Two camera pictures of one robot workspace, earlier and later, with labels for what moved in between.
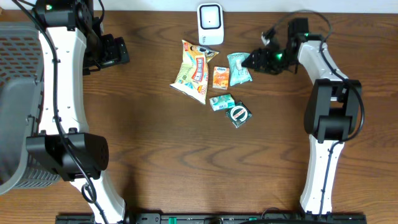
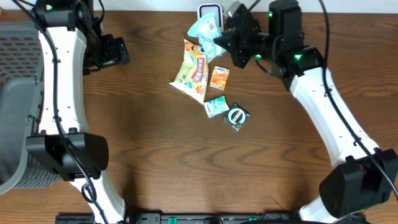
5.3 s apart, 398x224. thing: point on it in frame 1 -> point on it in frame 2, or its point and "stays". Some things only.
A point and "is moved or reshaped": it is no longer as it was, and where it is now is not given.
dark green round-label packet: x=238 y=114 is moved or reshaped
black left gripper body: x=111 y=54 stays
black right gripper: x=265 y=63 -> x=226 y=41
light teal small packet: x=222 y=102 is moved or reshaped
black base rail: x=309 y=217 stays
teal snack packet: x=238 y=74 -> x=206 y=30
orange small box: x=221 y=78 stays
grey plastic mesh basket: x=22 y=76 stays
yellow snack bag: x=192 y=79 stays
